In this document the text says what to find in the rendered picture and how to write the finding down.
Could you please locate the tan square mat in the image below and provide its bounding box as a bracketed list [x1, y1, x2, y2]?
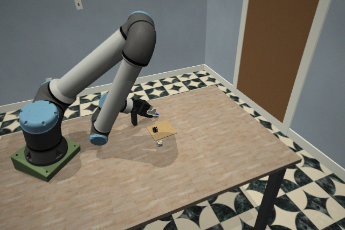
[146, 120, 177, 141]

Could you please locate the white die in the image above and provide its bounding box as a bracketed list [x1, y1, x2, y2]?
[157, 140, 163, 147]

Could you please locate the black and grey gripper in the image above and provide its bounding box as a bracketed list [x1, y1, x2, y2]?
[130, 98, 158, 118]

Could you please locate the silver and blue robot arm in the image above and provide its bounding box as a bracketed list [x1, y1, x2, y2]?
[19, 11, 156, 166]

